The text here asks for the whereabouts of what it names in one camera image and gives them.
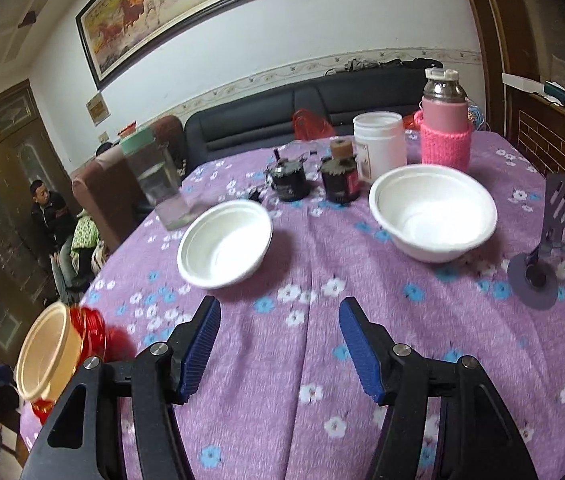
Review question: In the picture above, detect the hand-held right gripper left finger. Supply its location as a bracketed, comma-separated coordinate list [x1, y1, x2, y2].
[22, 295, 222, 480]

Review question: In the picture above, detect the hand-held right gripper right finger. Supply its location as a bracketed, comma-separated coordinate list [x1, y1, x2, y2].
[339, 296, 541, 480]

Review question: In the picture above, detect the beige plastic bowl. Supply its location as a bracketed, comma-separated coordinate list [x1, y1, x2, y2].
[15, 302, 84, 402]

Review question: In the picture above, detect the white bowl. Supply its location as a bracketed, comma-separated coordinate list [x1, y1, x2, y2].
[177, 200, 273, 289]
[369, 165, 498, 264]

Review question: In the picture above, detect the large red gold-print plate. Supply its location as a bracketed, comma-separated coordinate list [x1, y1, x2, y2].
[31, 306, 109, 427]

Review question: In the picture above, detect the purple floral tablecloth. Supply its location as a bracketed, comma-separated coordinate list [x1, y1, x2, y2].
[20, 127, 565, 480]

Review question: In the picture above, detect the patterned bag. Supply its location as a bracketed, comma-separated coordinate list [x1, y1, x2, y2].
[90, 240, 110, 273]

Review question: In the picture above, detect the clear jar with green lid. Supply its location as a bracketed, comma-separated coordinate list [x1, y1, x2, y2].
[120, 127, 198, 232]

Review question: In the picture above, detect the dark jar with cork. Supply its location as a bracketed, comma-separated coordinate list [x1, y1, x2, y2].
[319, 138, 363, 204]

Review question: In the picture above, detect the black teapot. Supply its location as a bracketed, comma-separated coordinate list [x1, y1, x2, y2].
[265, 147, 312, 203]

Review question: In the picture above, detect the brown armchair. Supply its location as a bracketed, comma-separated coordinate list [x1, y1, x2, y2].
[71, 115, 186, 253]

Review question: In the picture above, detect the white plastic jar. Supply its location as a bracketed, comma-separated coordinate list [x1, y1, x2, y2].
[353, 112, 408, 185]

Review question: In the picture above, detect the bottle with pink knitted sleeve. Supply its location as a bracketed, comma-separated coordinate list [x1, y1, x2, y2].
[414, 67, 474, 173]

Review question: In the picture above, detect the red plastic bag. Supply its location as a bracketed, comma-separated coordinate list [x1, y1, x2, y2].
[291, 108, 336, 141]

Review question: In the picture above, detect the black leather sofa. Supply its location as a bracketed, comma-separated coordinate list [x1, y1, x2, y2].
[183, 65, 463, 171]

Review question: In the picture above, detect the grey perforated stand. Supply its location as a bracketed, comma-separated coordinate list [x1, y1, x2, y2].
[507, 172, 565, 311]

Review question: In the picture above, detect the wooden cabinet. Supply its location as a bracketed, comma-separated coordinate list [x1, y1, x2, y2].
[505, 80, 565, 241]

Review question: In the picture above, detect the white flat box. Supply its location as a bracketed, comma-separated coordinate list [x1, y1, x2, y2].
[501, 72, 546, 95]

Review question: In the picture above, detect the framed horse painting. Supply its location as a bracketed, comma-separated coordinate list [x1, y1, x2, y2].
[75, 0, 294, 91]

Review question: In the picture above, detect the small wall plaque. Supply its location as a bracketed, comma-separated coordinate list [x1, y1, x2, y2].
[86, 91, 110, 126]

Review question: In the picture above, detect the dark wooden partition frame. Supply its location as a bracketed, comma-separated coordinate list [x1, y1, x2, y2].
[455, 0, 518, 136]

